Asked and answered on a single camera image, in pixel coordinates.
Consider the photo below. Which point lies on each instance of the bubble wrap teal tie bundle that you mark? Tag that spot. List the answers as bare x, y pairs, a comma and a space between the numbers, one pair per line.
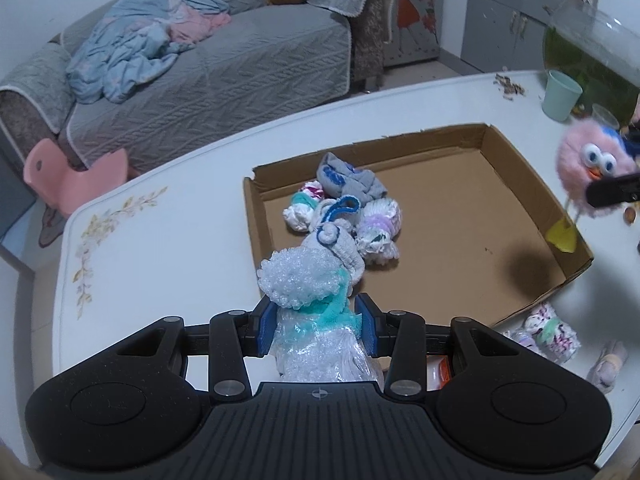
318, 335

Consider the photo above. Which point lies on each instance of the glass fish bowl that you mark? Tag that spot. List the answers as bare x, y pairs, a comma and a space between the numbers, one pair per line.
597, 52

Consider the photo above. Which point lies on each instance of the pink plastic stool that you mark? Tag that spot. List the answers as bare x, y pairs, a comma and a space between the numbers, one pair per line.
48, 173

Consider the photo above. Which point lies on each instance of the mint green plastic cup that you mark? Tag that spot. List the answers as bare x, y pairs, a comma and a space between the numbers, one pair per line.
560, 96

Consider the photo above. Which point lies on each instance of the clear plastic cup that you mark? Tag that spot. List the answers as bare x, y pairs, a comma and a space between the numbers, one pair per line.
604, 117

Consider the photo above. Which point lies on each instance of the small orange plastic bundle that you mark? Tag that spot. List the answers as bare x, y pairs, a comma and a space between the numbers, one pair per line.
437, 372

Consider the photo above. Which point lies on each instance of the lavender cloth beige tie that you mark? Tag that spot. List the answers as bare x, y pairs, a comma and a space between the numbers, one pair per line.
605, 370

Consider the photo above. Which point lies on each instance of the light blue blanket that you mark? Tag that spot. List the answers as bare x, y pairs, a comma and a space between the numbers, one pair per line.
136, 42

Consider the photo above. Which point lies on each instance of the grey sock blue trim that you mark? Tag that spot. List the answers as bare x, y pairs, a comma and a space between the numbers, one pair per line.
332, 230

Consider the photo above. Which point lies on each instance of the pastel sock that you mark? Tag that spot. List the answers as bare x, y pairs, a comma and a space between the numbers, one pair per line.
544, 333

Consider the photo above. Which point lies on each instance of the grey quilted sofa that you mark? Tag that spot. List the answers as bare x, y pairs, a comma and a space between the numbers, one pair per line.
266, 63

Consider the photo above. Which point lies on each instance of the grey blue patterned sock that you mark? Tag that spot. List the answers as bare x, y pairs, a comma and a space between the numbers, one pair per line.
339, 178

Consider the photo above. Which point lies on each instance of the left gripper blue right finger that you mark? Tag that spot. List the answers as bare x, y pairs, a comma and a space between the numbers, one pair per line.
400, 336

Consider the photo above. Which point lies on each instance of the white purple sock bundle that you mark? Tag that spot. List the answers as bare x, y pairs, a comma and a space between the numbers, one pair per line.
379, 225

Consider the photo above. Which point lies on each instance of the scattered seed shells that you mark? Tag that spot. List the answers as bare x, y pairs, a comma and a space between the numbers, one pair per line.
509, 88

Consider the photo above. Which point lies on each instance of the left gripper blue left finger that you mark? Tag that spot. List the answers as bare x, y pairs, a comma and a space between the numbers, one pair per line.
233, 336

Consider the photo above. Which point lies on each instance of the decorated fridge door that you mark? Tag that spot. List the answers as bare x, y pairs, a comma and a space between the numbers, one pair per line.
416, 30

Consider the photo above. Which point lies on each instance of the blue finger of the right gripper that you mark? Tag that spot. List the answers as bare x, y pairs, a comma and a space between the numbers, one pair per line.
610, 192

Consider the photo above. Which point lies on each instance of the white teal pink sock ball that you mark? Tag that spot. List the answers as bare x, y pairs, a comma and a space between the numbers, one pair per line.
298, 214

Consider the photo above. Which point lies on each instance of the pink fluffy monster toy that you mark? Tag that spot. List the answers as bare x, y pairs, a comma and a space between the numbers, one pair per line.
587, 154

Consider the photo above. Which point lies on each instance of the grey cabinet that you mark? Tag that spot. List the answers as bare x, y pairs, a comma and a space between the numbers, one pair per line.
506, 34

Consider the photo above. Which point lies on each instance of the brown cardboard tray box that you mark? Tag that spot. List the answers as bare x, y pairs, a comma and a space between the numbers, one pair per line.
474, 217

